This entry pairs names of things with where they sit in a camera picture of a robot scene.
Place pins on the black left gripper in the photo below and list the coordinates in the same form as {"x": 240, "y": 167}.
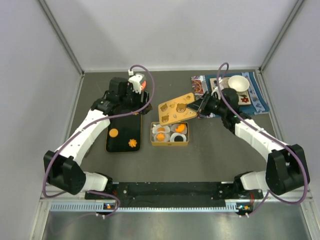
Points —
{"x": 140, "y": 105}

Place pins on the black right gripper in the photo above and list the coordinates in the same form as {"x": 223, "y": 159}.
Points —
{"x": 200, "y": 104}

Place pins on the silver tin lid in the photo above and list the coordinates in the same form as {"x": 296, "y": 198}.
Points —
{"x": 175, "y": 110}

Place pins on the orange fish cookie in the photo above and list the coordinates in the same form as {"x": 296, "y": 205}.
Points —
{"x": 181, "y": 128}

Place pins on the black round cookie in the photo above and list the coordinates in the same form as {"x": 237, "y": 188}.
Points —
{"x": 178, "y": 138}

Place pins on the orange figure cookie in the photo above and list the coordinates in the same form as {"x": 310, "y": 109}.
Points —
{"x": 161, "y": 129}

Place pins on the orange star flower cookie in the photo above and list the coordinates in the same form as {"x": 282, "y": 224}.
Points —
{"x": 161, "y": 137}

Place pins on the silver metal tongs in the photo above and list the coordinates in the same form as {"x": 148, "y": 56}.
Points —
{"x": 87, "y": 152}

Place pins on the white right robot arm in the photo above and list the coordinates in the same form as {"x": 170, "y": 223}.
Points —
{"x": 286, "y": 165}

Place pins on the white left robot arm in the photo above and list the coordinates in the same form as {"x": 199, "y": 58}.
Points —
{"x": 63, "y": 166}

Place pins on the red patterned small bowl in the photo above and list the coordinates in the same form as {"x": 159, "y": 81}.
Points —
{"x": 143, "y": 84}

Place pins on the patterned cloth mat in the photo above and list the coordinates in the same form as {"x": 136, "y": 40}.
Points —
{"x": 201, "y": 84}

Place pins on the white paper cup top-right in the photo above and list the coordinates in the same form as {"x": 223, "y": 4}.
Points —
{"x": 173, "y": 127}

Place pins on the yellow cookie tin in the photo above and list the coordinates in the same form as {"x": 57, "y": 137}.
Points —
{"x": 168, "y": 144}

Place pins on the black rectangular tray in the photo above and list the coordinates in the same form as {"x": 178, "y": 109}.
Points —
{"x": 129, "y": 127}

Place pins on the orange round cookie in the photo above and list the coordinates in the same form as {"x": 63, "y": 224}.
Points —
{"x": 113, "y": 133}

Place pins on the white paper cup top-left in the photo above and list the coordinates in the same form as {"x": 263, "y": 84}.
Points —
{"x": 154, "y": 129}

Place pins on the white paper cup bottom-right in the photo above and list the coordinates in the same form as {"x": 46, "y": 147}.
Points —
{"x": 177, "y": 133}

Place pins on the orange flower cookie bottom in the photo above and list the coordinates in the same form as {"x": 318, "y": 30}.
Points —
{"x": 132, "y": 143}

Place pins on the wooden puzzle board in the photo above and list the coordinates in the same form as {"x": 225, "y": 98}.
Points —
{"x": 243, "y": 97}

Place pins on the white bowl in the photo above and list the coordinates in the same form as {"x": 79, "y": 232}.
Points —
{"x": 238, "y": 83}

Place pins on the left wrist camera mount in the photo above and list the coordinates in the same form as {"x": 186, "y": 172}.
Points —
{"x": 134, "y": 81}

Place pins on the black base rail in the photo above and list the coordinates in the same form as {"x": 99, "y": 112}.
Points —
{"x": 176, "y": 194}

